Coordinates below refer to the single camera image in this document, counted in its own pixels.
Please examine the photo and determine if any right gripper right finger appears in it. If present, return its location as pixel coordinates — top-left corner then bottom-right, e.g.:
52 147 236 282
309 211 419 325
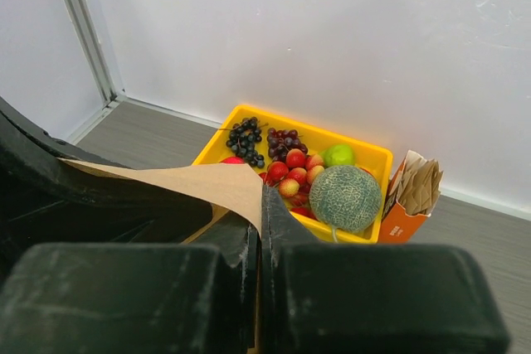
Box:
259 187 510 353

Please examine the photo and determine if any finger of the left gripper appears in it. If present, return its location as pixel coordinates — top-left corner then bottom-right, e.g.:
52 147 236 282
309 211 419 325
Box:
1 101 213 255

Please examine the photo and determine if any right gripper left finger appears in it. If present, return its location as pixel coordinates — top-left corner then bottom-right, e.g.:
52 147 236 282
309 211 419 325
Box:
1 204 258 353

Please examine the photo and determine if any brown paper coffee filter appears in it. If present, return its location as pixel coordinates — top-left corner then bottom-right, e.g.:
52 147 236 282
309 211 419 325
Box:
56 157 266 269

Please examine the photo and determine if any orange filter box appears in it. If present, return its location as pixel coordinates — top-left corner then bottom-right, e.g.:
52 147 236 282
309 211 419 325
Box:
378 150 435 244

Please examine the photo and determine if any green netted melon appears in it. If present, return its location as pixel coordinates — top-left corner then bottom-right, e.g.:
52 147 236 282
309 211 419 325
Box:
303 165 383 244

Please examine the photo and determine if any yellow plastic tray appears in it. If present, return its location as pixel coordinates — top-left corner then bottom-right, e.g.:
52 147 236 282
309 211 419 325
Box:
194 105 393 244

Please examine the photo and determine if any red lychee cluster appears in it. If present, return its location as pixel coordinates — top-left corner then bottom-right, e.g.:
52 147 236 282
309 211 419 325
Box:
259 148 325 220

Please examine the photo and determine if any green pear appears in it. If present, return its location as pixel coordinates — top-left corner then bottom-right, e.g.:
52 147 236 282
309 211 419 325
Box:
319 144 355 167

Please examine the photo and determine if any dark red grape bunch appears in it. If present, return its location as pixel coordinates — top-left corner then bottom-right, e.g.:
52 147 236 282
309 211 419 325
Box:
267 128 309 162

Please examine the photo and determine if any red apple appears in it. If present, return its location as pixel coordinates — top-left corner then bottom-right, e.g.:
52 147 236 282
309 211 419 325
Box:
221 156 246 164

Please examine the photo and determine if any dark blue grape bunch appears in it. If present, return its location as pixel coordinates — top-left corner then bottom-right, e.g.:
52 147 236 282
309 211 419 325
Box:
226 116 266 169

